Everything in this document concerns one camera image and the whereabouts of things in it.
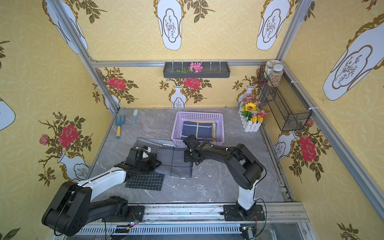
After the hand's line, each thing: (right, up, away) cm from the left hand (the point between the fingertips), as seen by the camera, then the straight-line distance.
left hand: (157, 161), depth 90 cm
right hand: (+20, +3, +5) cm, 21 cm away
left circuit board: (-13, -29, -16) cm, 36 cm away
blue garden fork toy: (-31, +15, +15) cm, 38 cm away
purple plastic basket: (+13, +28, +23) cm, 38 cm away
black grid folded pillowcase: (-3, -10, -6) cm, 12 cm away
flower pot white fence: (+59, +27, +6) cm, 65 cm away
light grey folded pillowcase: (-5, +9, +8) cm, 13 cm away
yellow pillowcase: (+36, +17, +14) cm, 42 cm away
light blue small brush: (-24, +30, +28) cm, 48 cm away
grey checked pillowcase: (+9, -1, +1) cm, 9 cm away
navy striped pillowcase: (+27, +18, +14) cm, 35 cm away
